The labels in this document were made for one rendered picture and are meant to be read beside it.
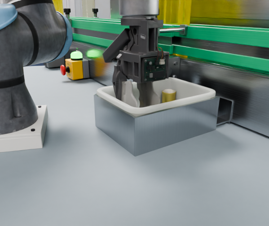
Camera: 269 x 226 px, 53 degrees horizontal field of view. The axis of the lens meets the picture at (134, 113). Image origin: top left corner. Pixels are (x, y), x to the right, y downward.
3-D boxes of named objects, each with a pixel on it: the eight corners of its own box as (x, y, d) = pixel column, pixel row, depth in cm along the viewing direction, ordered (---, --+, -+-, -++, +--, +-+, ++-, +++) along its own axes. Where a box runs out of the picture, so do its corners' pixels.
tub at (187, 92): (217, 128, 62) (221, 91, 58) (134, 155, 50) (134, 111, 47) (168, 106, 75) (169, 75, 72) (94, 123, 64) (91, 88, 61)
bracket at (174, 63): (180, 81, 77) (182, 56, 74) (153, 86, 72) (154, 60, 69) (172, 79, 79) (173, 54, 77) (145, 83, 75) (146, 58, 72)
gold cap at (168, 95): (166, 88, 71) (165, 104, 72) (159, 91, 68) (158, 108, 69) (178, 90, 69) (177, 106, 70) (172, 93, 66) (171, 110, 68)
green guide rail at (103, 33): (152, 56, 74) (153, 26, 71) (149, 57, 74) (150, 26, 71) (17, 25, 211) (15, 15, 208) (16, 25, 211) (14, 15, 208)
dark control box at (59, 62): (65, 67, 128) (63, 49, 125) (48, 69, 124) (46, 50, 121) (59, 64, 134) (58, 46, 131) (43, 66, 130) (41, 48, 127)
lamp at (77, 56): (84, 59, 104) (84, 51, 103) (73, 61, 102) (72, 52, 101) (80, 58, 107) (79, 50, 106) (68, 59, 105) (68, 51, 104)
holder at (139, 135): (231, 124, 65) (235, 93, 62) (134, 156, 51) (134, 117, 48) (182, 104, 78) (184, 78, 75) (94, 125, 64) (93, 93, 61)
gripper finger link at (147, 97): (155, 124, 58) (151, 83, 54) (139, 116, 62) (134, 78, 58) (166, 119, 59) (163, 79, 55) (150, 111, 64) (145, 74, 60)
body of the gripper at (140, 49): (138, 87, 50) (137, 18, 46) (114, 79, 57) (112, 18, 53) (169, 81, 54) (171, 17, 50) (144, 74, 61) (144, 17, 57)
